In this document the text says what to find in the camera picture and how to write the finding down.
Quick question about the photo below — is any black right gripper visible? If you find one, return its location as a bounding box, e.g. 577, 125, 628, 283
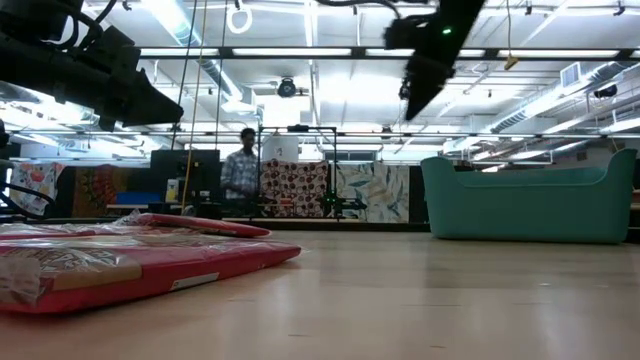
402, 0, 487, 122

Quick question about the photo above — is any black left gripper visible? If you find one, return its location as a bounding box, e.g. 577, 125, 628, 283
47, 24, 185, 132

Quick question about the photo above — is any black overhead beam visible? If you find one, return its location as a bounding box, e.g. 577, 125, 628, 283
138, 46, 640, 62

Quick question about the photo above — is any blue box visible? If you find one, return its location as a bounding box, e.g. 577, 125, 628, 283
115, 191, 162, 206

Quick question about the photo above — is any brown patterned fabric panel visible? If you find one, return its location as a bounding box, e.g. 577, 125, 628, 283
72, 164, 132, 219

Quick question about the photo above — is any person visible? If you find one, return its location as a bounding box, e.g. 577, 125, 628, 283
220, 127, 260, 211

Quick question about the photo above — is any leaf patterned fabric panel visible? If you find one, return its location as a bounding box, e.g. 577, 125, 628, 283
335, 163, 410, 224

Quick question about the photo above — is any white floral fabric panel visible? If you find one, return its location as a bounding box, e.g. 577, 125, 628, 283
9, 162, 66, 217

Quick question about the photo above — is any circle patterned fabric panel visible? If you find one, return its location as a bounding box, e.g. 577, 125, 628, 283
259, 159, 330, 219

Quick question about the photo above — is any teal plastic basket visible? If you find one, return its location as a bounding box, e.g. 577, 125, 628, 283
420, 148, 639, 245

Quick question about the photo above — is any yellow hanging rope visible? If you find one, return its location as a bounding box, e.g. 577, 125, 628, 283
179, 0, 209, 212

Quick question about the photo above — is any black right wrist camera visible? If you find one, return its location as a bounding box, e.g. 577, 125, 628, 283
383, 13, 454, 51

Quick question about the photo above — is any black horizontal rail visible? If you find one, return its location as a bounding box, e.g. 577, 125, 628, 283
0, 130, 640, 141

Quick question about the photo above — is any silver ceiling duct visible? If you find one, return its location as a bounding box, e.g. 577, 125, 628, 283
144, 0, 257, 115

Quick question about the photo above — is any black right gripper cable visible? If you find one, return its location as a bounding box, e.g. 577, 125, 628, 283
314, 0, 401, 20

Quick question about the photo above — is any white hanging ring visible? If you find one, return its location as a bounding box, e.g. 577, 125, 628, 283
225, 2, 254, 35

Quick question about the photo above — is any white ceiling duct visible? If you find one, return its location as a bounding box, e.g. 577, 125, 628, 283
487, 59, 640, 135

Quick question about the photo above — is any black background robot frame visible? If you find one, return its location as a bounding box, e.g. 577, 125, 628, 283
257, 124, 369, 221

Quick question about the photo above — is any black overhead camera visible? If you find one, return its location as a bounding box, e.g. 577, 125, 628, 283
277, 77, 299, 99

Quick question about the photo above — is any black looped cable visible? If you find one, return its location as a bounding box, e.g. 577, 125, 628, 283
0, 182, 57, 221

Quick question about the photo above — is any black aluminium table frame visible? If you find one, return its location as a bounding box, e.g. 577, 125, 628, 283
0, 215, 432, 233

